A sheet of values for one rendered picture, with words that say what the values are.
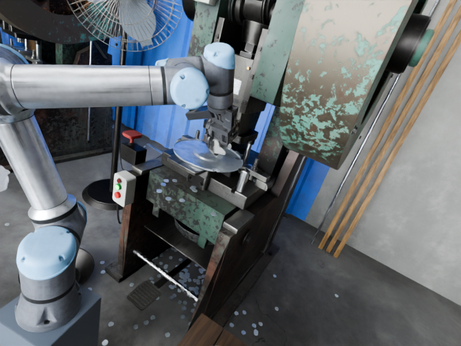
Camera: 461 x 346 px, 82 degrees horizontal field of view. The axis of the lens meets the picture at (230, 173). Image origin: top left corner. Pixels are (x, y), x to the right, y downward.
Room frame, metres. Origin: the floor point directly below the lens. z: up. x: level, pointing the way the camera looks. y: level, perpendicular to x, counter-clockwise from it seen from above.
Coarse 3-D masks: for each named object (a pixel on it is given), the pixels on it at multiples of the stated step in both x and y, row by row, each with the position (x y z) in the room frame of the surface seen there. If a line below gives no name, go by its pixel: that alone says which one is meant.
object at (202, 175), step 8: (168, 160) 0.87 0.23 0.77; (176, 160) 0.87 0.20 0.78; (184, 168) 0.83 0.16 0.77; (192, 168) 0.84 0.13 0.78; (192, 176) 0.96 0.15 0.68; (200, 176) 0.94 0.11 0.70; (208, 176) 0.94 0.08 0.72; (192, 184) 0.96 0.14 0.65; (200, 184) 0.93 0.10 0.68; (208, 184) 0.95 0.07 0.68
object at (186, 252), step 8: (168, 216) 1.14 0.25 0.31; (152, 224) 1.04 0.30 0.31; (160, 224) 1.06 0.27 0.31; (168, 224) 1.08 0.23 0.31; (152, 232) 1.00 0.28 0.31; (160, 232) 1.01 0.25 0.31; (168, 232) 1.02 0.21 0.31; (176, 232) 1.04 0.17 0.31; (168, 240) 0.97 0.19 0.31; (176, 240) 0.99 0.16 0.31; (184, 240) 1.00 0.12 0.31; (176, 248) 0.94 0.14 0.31; (184, 248) 0.95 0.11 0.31; (192, 248) 0.97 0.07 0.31; (200, 248) 0.98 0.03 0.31; (208, 248) 1.00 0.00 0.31; (192, 256) 0.92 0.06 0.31; (200, 256) 0.93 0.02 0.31; (208, 256) 0.95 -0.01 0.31; (200, 264) 0.88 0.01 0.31; (208, 264) 0.90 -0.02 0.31
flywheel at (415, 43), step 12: (408, 24) 0.86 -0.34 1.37; (420, 24) 0.86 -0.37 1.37; (408, 36) 0.85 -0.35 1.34; (420, 36) 0.84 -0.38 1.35; (432, 36) 0.86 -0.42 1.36; (396, 48) 0.86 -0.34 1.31; (408, 48) 0.84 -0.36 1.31; (420, 48) 0.86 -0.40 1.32; (396, 60) 0.86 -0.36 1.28; (408, 60) 0.85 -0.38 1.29; (396, 72) 0.90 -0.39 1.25
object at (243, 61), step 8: (240, 56) 1.04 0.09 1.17; (248, 56) 1.07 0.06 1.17; (240, 64) 1.03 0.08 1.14; (248, 64) 1.02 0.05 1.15; (240, 72) 1.03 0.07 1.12; (248, 72) 1.02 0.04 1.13; (240, 80) 1.03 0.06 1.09; (240, 88) 1.02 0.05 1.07; (240, 96) 1.02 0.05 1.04; (240, 104) 1.01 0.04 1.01; (240, 120) 1.01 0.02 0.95; (248, 120) 1.07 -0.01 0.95; (240, 128) 1.02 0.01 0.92; (248, 128) 1.10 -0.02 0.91
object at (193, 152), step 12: (180, 144) 1.02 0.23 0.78; (192, 144) 1.06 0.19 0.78; (204, 144) 1.10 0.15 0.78; (180, 156) 0.91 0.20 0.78; (192, 156) 0.94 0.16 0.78; (204, 156) 0.96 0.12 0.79; (216, 156) 0.99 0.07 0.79; (228, 156) 1.05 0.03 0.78; (204, 168) 0.86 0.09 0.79; (216, 168) 0.89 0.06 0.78; (228, 168) 0.93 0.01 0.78
